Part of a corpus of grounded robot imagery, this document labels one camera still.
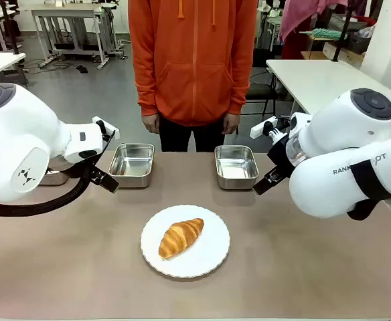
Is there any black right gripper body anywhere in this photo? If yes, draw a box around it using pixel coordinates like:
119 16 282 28
266 132 296 180

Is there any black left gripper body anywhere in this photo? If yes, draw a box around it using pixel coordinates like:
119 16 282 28
86 159 108 186

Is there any rectangular steel container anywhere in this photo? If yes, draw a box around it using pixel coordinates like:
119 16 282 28
214 144 260 191
38 166 70 187
108 143 155 189

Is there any golden croissant bread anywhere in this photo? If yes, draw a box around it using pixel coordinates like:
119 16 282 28
158 217 205 261

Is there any person's left hand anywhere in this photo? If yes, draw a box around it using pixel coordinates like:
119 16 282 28
222 112 243 136

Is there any person's right hand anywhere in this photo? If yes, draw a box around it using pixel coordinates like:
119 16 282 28
141 114 161 135

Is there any black office chair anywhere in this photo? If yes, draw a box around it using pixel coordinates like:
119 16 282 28
238 47 280 135

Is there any white scalloped plate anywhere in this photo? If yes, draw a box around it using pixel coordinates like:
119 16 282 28
140 204 232 279

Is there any cardboard box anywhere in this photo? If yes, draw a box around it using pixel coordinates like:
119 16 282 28
300 40 366 68

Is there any green mop head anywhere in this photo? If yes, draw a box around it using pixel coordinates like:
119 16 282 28
298 27 343 41

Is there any person in orange hoodie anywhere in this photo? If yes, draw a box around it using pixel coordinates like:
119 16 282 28
127 0 259 153

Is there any black stand pole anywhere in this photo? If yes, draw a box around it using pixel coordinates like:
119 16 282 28
331 0 354 64
0 0 20 56

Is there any pink hanging cloth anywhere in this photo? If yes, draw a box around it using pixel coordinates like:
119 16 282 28
278 0 349 43

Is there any grey workbench table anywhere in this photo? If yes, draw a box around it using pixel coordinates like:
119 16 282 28
30 2 112 70

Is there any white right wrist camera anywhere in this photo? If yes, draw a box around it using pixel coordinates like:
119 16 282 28
250 116 279 139

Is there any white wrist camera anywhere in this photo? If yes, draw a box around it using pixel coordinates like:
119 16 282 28
250 116 279 139
92 116 121 142

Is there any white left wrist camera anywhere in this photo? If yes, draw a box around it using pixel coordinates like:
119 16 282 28
92 116 121 142

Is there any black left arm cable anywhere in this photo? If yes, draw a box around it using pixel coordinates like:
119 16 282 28
0 129 116 217

